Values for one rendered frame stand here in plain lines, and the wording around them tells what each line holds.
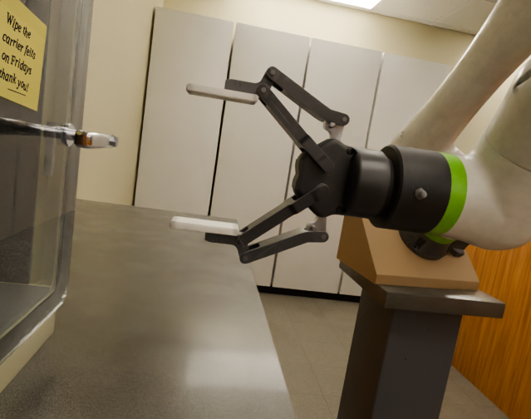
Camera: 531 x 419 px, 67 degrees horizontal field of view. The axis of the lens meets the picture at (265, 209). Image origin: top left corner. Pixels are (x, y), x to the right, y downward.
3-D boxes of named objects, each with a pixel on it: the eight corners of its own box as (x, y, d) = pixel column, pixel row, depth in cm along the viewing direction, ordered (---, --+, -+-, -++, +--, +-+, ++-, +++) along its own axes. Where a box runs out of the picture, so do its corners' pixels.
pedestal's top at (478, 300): (430, 277, 130) (433, 265, 130) (502, 318, 99) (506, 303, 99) (338, 267, 125) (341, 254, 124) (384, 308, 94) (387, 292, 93)
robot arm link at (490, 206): (532, 275, 46) (489, 210, 54) (615, 193, 38) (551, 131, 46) (419, 262, 44) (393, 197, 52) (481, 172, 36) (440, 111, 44)
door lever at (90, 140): (31, 146, 36) (33, 117, 36) (70, 146, 45) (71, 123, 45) (92, 155, 37) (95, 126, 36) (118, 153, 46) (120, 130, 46)
